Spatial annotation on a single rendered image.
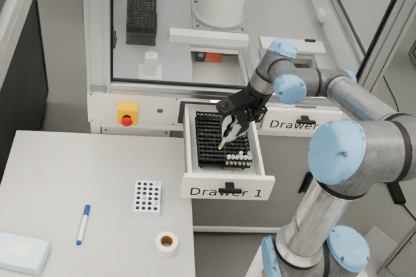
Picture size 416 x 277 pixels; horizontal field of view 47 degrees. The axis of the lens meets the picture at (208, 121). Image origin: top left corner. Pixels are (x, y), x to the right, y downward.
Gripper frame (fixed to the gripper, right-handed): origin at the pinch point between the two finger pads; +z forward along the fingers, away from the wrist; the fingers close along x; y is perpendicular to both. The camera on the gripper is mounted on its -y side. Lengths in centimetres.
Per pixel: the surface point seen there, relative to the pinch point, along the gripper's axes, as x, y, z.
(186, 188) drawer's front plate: -2.8, -8.2, 18.7
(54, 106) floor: 131, 27, 107
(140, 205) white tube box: 2.3, -18.4, 29.5
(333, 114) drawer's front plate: -3, 51, -6
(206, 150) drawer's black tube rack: 5.5, 3.3, 12.2
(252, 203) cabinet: 4, 57, 58
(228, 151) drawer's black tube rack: 1.7, 9.5, 10.0
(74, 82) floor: 145, 45, 103
